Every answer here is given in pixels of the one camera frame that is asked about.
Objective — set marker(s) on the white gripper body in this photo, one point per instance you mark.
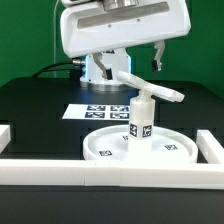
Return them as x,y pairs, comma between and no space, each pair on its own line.
88,28

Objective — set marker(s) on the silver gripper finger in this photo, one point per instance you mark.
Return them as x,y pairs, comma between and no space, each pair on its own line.
107,72
159,46

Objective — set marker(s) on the white cross-shaped table base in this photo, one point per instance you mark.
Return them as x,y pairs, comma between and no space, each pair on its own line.
152,89

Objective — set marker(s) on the white round table top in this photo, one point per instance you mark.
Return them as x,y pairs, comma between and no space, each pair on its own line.
115,143

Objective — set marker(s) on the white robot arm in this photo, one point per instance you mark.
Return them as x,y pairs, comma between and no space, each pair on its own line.
117,59

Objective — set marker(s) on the white marker sheet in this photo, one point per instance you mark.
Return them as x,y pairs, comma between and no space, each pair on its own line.
97,112

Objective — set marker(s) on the white U-shaped fence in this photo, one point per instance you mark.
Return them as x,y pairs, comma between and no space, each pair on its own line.
206,173

